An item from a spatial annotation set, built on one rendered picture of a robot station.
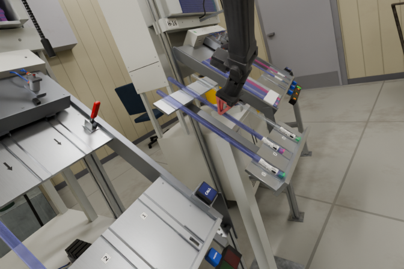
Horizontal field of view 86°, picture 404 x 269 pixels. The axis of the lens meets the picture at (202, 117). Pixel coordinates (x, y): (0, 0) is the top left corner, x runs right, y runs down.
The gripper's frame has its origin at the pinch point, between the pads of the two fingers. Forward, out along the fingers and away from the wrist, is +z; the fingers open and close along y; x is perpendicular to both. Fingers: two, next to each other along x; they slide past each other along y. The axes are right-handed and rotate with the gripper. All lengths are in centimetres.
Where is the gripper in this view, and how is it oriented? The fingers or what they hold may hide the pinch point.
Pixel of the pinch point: (221, 111)
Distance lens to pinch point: 79.8
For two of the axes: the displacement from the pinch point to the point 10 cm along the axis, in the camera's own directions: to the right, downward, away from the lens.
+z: -3.0, 7.2, 6.2
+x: 8.0, 5.5, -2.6
